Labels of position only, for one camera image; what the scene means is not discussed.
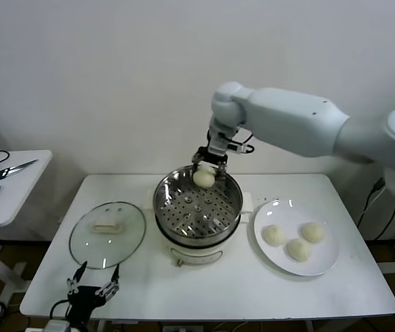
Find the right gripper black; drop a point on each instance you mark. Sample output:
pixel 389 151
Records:
pixel 216 150

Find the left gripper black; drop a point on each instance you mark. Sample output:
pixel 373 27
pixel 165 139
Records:
pixel 83 298

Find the white steamed baozi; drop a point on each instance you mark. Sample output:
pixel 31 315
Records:
pixel 298 250
pixel 274 236
pixel 204 179
pixel 313 232

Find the round glass pot lid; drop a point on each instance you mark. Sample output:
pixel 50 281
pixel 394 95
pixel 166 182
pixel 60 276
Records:
pixel 90 249

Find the stainless steel steamer basket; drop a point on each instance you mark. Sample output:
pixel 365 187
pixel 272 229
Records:
pixel 169 204

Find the white electric cooking pot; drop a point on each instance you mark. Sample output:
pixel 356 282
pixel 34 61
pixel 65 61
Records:
pixel 193 251

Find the large white plate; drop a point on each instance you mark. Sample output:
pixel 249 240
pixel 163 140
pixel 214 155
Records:
pixel 321 257

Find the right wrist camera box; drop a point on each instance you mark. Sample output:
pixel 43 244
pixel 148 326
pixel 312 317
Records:
pixel 237 147

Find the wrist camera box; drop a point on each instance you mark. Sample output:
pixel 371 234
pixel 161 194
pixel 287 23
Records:
pixel 57 326
pixel 237 147

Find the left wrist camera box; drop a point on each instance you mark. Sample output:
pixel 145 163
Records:
pixel 57 326

